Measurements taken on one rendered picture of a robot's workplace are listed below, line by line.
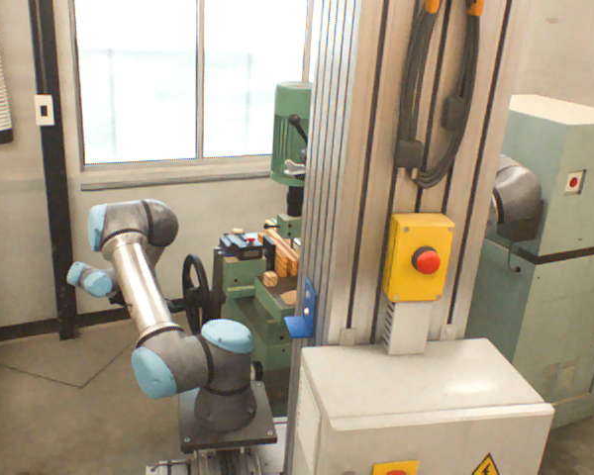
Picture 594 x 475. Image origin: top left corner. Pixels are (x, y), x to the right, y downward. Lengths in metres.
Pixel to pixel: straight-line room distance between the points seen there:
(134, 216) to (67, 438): 1.43
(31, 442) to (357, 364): 2.03
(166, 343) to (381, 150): 0.69
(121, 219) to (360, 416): 0.89
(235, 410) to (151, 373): 0.24
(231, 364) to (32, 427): 1.63
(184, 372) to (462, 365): 0.61
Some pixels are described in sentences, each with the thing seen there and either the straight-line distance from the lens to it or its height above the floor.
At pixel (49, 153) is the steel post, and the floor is 1.00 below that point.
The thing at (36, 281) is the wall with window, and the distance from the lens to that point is 3.38.
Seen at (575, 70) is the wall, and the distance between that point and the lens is 4.23.
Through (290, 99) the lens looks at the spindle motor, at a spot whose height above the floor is 1.47.
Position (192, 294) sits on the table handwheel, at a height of 0.83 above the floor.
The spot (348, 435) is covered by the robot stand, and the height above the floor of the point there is 1.22.
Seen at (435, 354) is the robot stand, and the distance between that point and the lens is 1.06.
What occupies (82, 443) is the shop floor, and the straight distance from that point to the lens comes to 2.78.
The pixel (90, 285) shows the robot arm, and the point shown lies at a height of 0.92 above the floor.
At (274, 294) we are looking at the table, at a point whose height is 0.90.
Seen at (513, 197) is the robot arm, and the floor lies 1.38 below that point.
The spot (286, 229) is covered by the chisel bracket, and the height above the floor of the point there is 1.04.
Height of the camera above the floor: 1.77
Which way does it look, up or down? 22 degrees down
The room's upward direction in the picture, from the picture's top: 4 degrees clockwise
